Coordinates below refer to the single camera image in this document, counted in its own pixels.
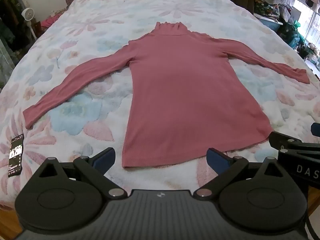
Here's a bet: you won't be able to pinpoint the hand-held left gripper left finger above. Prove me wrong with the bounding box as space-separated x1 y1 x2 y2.
32 147 127 200

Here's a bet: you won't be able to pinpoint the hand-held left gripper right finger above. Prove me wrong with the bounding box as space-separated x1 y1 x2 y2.
193 147 290 200

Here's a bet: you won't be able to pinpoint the pink turtleneck sweater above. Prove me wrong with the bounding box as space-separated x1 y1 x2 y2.
22 21 310 169

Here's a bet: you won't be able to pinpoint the pile of colourful clothes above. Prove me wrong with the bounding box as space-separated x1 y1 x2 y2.
253 0 320 55

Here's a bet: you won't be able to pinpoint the dark hanging clothes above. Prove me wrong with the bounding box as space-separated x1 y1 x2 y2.
0 0 32 55

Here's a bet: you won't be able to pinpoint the black smartphone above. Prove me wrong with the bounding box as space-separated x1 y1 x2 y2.
7 134 25 178

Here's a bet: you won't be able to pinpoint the green plastic bag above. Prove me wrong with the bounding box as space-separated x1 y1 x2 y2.
291 20 304 34

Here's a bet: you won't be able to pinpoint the blue storage bin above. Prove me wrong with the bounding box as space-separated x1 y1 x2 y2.
256 15 284 34

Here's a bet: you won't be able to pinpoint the floral fleece blanket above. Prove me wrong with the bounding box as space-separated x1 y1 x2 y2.
0 0 320 205

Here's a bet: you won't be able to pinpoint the pink crumpled cloth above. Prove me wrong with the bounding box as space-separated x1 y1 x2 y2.
41 14 62 29

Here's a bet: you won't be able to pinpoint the white standing fan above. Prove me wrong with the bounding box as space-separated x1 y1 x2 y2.
21 7 38 40

